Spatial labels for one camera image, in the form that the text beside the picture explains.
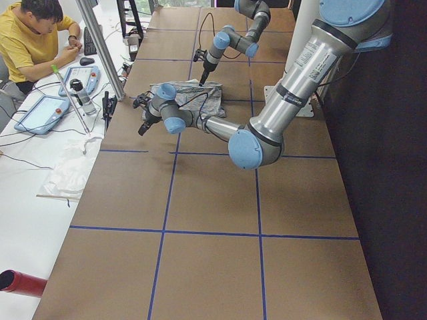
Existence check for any silver metal rod tool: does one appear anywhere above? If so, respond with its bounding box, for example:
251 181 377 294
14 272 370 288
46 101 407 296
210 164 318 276
51 64 90 135

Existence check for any clear water bottle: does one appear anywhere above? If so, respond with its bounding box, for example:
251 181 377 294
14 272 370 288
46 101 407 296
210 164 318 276
69 79 96 115

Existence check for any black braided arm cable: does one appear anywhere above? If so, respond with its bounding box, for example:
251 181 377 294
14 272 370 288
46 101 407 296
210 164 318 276
179 93 209 126

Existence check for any black computer mouse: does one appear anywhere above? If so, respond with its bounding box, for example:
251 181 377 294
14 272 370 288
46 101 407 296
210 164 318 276
79 57 95 66

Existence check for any black keyboard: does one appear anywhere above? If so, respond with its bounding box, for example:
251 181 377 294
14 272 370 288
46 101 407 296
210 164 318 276
83 27 97 56

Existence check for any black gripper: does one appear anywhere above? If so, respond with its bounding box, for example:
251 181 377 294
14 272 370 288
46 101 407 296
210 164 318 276
133 93 160 135
193 48 217 87

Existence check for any near teach pendant tablet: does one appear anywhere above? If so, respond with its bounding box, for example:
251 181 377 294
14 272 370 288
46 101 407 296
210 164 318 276
14 95 70 135

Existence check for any aluminium camera mast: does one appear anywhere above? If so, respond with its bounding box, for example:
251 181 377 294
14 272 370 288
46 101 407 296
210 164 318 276
76 0 125 101

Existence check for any teach pendant tablet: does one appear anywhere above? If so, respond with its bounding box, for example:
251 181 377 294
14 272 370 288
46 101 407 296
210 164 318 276
14 95 70 135
63 65 100 95

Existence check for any navy white striped polo shirt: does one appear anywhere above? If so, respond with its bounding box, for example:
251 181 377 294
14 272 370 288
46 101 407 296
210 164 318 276
168 79 227 118

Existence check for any far teach pendant tablet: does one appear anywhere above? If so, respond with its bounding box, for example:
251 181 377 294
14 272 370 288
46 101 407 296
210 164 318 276
63 65 100 95

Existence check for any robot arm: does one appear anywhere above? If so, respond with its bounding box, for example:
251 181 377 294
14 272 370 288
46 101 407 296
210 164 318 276
133 1 394 169
193 0 271 87

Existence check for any red cylinder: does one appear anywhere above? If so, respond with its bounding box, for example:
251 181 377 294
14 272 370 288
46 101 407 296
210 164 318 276
1 270 47 298

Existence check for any clear plastic bag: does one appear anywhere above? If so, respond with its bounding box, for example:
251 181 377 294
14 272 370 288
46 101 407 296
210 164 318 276
37 133 103 201

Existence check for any black folded tripod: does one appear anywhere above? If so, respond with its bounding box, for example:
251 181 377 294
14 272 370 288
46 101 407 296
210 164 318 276
101 91 117 134

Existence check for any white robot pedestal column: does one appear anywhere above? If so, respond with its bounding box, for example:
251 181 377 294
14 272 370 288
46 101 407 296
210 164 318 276
264 0 320 117

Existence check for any person in yellow shirt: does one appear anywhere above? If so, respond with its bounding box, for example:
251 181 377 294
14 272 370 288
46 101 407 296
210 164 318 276
1 0 82 101

